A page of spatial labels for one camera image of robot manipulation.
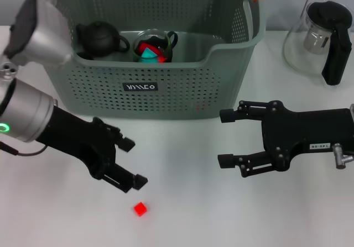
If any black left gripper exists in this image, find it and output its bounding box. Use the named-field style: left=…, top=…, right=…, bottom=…
left=35, top=106, right=149, bottom=194

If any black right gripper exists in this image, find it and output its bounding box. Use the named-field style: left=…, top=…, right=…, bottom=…
left=217, top=100, right=354, bottom=178

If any cyan square toy plate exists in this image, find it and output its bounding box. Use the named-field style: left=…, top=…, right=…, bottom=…
left=139, top=48, right=163, bottom=63

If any dark red long toy brick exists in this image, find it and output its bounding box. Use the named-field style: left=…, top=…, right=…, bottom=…
left=137, top=42, right=155, bottom=55

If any glass teacup with black sleeve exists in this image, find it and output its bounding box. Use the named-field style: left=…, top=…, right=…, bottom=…
left=132, top=28, right=178, bottom=63

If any grey perforated storage basket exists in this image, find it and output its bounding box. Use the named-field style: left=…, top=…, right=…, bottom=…
left=33, top=0, right=267, bottom=120

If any black clay teapot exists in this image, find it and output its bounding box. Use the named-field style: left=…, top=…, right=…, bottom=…
left=76, top=20, right=131, bottom=60

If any silver right gripper connector post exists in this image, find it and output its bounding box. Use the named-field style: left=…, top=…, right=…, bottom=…
left=332, top=143, right=354, bottom=170

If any left arm cable with plug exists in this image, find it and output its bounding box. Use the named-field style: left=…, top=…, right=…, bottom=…
left=0, top=141, right=48, bottom=157

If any glass pitcher with black handle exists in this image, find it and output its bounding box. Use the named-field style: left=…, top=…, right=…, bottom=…
left=282, top=0, right=354, bottom=86

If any left wrist camera housing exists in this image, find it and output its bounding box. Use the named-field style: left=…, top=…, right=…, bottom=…
left=4, top=0, right=74, bottom=68

